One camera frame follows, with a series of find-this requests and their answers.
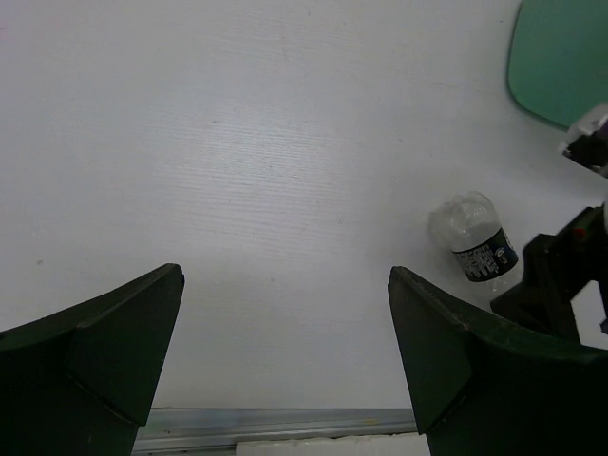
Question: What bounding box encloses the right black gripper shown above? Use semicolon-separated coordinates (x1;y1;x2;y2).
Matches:
490;206;607;343

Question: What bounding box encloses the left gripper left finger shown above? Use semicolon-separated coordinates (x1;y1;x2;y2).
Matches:
1;263;184;455

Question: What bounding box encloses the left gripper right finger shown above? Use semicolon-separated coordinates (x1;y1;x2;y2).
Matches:
388;267;607;455

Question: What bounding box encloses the green plastic bin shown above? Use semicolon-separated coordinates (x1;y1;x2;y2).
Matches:
506;0;607;128

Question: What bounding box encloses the black label water bottle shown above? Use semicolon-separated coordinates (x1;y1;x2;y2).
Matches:
427;191;523;310

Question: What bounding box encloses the aluminium frame rail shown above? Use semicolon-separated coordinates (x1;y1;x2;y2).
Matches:
132;408;417;455

